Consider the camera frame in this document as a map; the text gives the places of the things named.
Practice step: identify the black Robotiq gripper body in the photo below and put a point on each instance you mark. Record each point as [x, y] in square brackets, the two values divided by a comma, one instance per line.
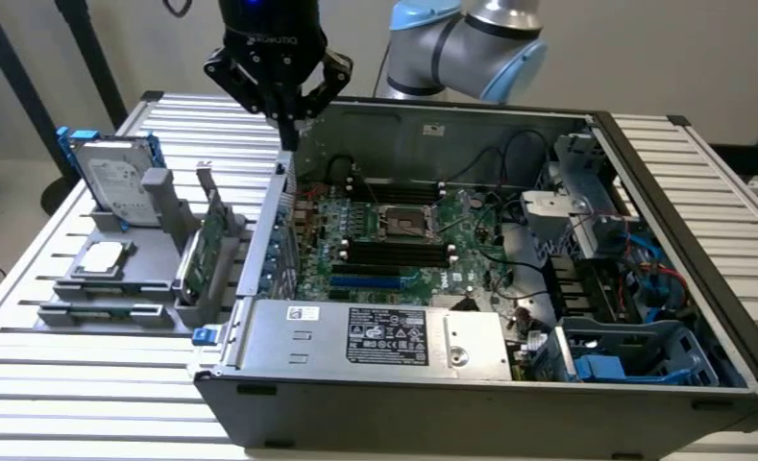
[270, 43]

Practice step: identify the green RAM stick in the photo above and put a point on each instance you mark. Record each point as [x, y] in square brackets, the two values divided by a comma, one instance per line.
[96, 313]

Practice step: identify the grey metal disk bay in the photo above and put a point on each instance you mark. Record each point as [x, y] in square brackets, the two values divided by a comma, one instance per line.
[583, 192]

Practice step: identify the grey power supply unit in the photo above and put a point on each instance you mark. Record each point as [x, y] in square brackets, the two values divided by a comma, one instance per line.
[327, 341]

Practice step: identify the black RAM slot bank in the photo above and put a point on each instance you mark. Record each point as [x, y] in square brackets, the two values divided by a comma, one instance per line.
[397, 254]
[401, 191]

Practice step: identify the green motherboard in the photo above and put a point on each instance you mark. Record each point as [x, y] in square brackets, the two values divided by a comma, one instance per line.
[410, 283]

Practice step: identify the black stand pole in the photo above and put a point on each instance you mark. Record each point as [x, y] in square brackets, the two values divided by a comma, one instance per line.
[96, 62]
[12, 77]

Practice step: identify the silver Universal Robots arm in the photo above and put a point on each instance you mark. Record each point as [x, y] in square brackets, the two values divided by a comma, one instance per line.
[462, 45]

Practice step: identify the hard disk with blue bracket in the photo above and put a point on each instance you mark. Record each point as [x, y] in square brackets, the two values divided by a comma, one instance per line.
[113, 177]

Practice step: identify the black open PC case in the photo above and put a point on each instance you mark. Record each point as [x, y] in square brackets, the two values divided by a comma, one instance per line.
[481, 413]

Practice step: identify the blue plastic drive caddy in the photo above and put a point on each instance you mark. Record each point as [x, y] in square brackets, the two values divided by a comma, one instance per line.
[641, 350]

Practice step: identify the silver CPU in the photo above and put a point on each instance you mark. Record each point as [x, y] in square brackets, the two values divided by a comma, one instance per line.
[102, 257]

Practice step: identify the green graphics card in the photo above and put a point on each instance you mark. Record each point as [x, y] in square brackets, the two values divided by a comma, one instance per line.
[207, 240]

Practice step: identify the metal CPU socket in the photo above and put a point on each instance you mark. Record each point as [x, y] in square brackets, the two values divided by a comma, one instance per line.
[405, 222]

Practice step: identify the grey parts rack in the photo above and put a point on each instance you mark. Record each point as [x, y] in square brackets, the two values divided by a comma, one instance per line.
[161, 211]

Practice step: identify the blue expansion slot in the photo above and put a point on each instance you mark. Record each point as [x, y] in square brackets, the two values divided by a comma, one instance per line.
[366, 282]

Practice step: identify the blue case latch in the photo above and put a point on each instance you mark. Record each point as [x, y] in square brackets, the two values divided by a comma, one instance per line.
[205, 335]

